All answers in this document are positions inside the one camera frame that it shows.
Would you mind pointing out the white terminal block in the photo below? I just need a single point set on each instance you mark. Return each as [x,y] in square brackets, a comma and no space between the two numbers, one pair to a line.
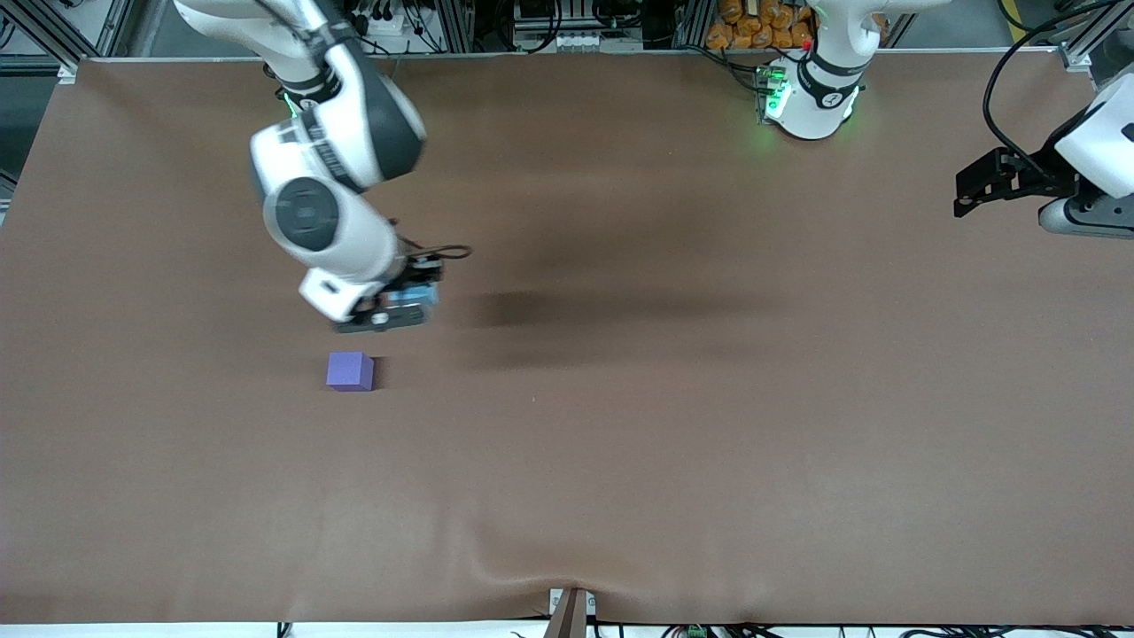
[598,40]

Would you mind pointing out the white power strip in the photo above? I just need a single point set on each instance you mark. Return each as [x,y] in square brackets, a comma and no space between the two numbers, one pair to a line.
[394,25]

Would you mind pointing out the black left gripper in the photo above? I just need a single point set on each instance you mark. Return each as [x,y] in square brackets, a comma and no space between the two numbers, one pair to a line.
[1038,174]

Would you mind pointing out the brown table cloth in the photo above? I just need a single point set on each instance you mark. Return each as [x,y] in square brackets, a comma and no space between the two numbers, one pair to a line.
[709,443]

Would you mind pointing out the light blue foam block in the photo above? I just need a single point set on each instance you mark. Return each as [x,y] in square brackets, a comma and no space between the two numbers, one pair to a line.
[415,298]

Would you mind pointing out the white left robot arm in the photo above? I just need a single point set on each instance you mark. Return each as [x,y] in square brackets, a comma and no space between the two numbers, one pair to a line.
[819,89]

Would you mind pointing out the aluminium frame post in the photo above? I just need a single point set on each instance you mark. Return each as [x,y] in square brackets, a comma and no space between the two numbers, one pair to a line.
[693,25]
[111,27]
[456,27]
[1085,49]

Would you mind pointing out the purple foam block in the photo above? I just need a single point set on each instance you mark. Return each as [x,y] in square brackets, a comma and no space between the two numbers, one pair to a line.
[348,372]

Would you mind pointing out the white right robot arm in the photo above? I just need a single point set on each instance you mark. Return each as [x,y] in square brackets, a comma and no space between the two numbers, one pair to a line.
[337,151]

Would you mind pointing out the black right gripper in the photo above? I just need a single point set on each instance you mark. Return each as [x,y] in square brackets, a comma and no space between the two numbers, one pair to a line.
[420,269]

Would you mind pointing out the orange snack bag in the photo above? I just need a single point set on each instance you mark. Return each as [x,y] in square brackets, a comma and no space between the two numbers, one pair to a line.
[760,15]
[730,11]
[800,37]
[719,36]

